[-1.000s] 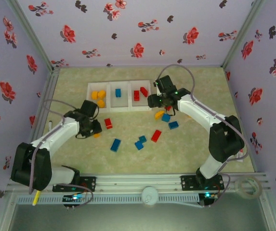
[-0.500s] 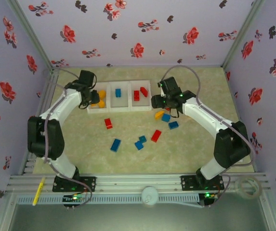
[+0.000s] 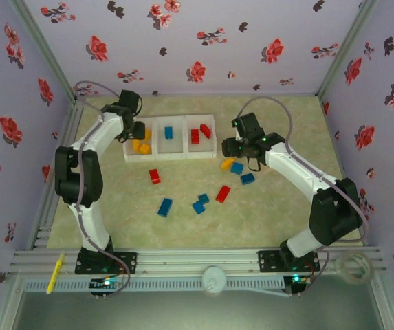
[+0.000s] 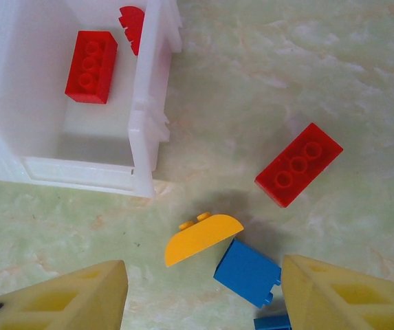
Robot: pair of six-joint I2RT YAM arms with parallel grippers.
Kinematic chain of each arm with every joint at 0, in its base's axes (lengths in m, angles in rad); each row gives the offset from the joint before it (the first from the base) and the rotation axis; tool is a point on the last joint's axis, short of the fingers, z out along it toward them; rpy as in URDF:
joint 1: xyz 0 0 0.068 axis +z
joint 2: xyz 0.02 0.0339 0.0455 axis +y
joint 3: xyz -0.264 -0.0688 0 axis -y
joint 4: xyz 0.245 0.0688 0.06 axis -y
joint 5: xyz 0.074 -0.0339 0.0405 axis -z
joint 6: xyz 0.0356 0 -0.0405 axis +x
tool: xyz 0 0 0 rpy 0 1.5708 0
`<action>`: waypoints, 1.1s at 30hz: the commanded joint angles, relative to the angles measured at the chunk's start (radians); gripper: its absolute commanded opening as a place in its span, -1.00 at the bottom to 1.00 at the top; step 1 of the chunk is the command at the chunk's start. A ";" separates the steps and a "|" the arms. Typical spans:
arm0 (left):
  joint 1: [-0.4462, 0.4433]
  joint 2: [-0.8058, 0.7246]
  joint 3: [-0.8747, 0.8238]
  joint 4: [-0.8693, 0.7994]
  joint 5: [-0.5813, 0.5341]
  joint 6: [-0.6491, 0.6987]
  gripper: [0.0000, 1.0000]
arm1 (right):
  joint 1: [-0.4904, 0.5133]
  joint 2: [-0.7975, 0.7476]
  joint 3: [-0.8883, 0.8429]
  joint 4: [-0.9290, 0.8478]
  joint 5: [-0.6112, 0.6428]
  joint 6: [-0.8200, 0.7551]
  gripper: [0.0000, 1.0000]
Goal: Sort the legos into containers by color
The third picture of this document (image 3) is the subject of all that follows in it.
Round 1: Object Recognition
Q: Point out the round white knob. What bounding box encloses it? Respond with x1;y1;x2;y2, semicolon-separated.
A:
201;266;227;296

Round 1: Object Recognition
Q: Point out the green circuit board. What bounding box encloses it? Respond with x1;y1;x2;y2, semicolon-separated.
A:
291;274;313;286

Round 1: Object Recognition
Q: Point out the yellow pen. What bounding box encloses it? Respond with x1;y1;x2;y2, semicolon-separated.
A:
46;253;65;295

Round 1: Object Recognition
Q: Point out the clear tape roll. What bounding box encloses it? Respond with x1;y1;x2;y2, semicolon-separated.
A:
335;253;375;285

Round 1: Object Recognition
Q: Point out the grey right arm cable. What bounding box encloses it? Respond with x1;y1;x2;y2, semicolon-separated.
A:
236;96;370;297

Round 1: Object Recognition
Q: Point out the aluminium side rail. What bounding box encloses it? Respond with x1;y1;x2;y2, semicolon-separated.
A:
28;96;87;250

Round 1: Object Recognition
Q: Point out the aluminium frame post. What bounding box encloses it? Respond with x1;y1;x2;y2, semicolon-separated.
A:
9;0;80;102
315;0;380;100

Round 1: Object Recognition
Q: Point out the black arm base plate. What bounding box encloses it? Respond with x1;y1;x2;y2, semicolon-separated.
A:
75;249;138;275
257;250;321;274

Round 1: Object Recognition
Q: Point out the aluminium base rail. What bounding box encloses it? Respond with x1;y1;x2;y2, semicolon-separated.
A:
9;246;385;278

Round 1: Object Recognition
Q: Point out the white slotted cable duct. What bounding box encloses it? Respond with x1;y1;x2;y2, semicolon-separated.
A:
23;278;285;294

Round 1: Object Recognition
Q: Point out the aluminium frame beam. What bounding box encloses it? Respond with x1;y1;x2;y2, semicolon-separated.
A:
0;273;25;330
368;274;394;330

